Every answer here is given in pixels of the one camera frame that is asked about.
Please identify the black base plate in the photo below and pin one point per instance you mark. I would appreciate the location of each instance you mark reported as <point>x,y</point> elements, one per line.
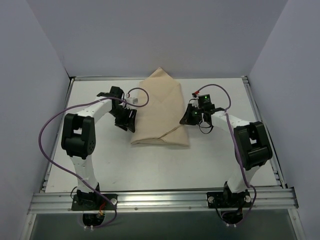
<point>93,202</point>
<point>215,200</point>

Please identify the beige cloth mat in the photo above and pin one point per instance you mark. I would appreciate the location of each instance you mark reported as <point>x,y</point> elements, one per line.
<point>158,123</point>

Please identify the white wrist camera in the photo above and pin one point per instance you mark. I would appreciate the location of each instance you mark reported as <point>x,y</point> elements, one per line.
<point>195,95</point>
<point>131,102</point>

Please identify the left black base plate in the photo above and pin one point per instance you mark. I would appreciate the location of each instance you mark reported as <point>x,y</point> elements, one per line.
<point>93,202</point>

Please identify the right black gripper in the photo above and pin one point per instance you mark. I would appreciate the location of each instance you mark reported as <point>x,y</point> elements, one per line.
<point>192,114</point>

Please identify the aluminium front rail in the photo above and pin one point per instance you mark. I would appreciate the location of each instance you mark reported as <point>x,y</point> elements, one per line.
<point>164,201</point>

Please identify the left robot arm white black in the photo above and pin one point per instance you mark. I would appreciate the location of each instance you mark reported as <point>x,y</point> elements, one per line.
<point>79,135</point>

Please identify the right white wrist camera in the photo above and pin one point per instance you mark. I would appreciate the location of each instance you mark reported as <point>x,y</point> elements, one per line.
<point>195,95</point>

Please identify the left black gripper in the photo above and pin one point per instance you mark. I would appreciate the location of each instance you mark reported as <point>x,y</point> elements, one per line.
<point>124,116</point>

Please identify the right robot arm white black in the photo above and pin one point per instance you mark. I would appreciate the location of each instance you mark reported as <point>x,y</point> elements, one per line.
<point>252,147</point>

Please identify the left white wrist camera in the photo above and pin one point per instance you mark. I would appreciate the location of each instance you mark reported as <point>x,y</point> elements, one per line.
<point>131,102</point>

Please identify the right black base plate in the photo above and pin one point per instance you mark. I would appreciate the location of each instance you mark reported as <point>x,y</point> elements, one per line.
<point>215,200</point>

